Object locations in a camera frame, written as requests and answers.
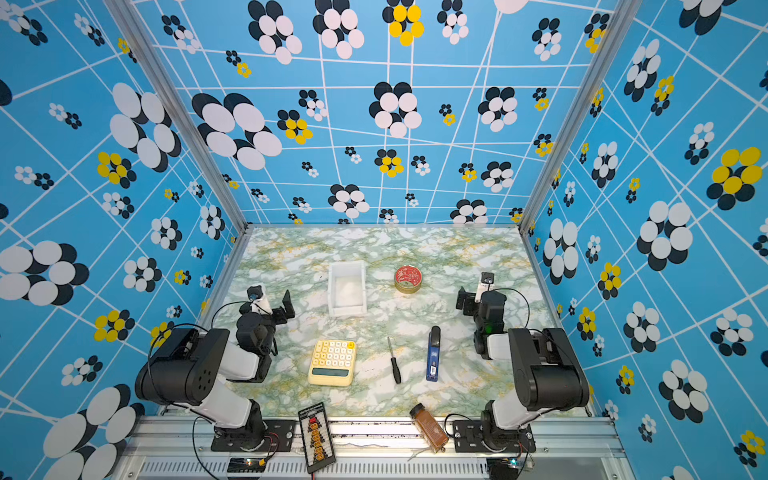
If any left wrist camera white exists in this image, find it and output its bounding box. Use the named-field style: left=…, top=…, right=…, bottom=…
left=246, top=285, right=272, bottom=315

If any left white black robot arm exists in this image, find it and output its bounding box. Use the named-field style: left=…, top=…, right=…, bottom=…
left=134, top=285, right=296, bottom=453

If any yellow calculator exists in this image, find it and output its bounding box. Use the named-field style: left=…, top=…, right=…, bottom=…
left=308, top=339, right=357, bottom=387

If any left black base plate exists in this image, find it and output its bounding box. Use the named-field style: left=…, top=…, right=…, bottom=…
left=210, top=419, right=297, bottom=453

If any black handled screwdriver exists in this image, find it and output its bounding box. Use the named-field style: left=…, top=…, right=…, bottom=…
left=387, top=337, right=402, bottom=385

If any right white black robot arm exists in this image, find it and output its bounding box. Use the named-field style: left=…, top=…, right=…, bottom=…
left=456, top=288, right=590, bottom=452

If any left controller board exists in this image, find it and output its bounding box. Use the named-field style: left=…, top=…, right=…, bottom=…
left=226, top=457, right=265, bottom=480

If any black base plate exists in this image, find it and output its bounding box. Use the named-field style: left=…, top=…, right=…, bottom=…
left=448, top=419, right=537, bottom=455
left=210, top=419, right=297, bottom=453

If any controller board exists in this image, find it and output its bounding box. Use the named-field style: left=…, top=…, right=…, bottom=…
left=486, top=457, right=521, bottom=480
left=226, top=457, right=265, bottom=480

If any white plastic bin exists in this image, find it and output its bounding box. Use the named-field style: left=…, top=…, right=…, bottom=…
left=328, top=260, right=367, bottom=318

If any amber spice jar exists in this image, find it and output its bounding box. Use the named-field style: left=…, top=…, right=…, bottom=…
left=409, top=403, right=449, bottom=453

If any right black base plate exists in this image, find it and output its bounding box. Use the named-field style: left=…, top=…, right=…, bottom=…
left=448, top=419, right=537, bottom=455

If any aluminium front rail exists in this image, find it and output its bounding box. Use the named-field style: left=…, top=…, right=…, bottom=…
left=113, top=416, right=634, bottom=479

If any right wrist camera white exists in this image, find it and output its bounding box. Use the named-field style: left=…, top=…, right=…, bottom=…
left=475, top=272, right=495, bottom=303

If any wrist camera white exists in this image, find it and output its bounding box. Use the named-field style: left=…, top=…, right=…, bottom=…
left=475, top=272, right=495, bottom=303
left=246, top=285, right=272, bottom=315

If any black card with orange buttons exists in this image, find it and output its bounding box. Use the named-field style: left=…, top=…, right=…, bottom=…
left=298, top=402, right=336, bottom=477

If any right controller board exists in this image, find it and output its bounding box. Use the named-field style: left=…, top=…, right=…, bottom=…
left=486, top=457, right=521, bottom=480

